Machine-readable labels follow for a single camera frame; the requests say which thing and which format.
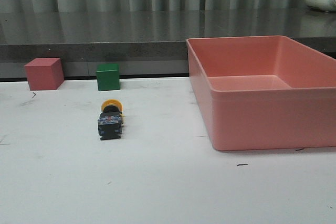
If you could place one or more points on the yellow push button switch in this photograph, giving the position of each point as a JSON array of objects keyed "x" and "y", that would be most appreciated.
[{"x": 110, "y": 121}]

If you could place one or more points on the green cube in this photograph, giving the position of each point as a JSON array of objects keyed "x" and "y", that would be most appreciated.
[{"x": 108, "y": 77}]

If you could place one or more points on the grey stone counter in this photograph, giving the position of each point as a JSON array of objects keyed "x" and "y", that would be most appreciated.
[{"x": 145, "y": 43}]

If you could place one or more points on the pink plastic bin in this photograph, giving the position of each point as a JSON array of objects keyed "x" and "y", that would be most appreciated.
[{"x": 263, "y": 92}]

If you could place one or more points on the pink cube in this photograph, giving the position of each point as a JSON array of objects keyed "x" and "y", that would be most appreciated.
[{"x": 44, "y": 74}]

